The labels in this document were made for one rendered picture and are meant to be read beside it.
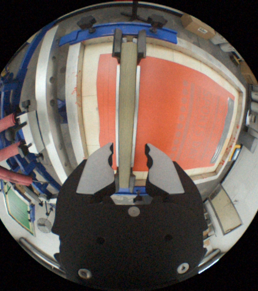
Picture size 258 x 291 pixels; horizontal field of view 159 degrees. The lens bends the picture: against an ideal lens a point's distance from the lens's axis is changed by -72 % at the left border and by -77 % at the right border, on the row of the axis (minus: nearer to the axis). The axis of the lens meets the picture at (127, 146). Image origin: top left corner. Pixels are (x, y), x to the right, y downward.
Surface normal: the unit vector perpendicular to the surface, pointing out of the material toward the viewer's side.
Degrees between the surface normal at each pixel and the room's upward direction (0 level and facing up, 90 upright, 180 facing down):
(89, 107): 0
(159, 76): 0
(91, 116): 0
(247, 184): 90
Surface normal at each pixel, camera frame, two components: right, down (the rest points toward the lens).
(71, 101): 0.00, 0.48
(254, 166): -1.00, -0.04
